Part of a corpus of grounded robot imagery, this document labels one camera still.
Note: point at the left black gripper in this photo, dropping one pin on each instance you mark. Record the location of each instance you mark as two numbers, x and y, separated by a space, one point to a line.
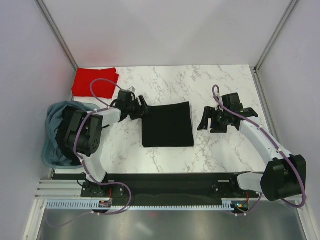
144 108

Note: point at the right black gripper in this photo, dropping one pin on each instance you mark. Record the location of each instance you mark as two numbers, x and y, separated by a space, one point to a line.
208 112

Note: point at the black t shirt with logo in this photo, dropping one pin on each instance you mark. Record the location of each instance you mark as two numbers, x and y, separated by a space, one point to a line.
168 126

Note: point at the blue plastic laundry basket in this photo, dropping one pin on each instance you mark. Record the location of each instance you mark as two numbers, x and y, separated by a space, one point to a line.
62 123

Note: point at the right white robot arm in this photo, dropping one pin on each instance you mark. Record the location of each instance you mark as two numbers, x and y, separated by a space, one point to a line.
285 173

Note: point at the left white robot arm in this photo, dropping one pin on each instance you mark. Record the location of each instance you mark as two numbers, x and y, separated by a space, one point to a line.
87 129

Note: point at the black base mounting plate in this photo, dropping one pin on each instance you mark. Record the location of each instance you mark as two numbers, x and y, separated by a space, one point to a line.
154 189

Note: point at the black t shirt in basket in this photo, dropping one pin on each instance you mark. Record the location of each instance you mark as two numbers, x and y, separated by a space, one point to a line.
66 157

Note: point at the grey blue t shirt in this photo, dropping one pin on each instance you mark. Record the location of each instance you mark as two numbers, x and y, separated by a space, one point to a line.
49 154

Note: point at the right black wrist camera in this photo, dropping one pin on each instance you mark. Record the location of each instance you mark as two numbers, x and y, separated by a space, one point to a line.
232 102

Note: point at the right aluminium frame post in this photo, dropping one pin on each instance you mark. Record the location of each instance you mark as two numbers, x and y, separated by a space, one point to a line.
276 33

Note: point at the aluminium frame post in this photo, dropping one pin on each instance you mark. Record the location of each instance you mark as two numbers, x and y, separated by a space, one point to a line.
276 33
56 32

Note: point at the white slotted cable duct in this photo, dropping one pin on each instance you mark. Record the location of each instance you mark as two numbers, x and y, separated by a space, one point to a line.
90 204

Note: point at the left aluminium frame post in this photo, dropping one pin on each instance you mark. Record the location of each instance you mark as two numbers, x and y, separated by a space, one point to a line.
56 32

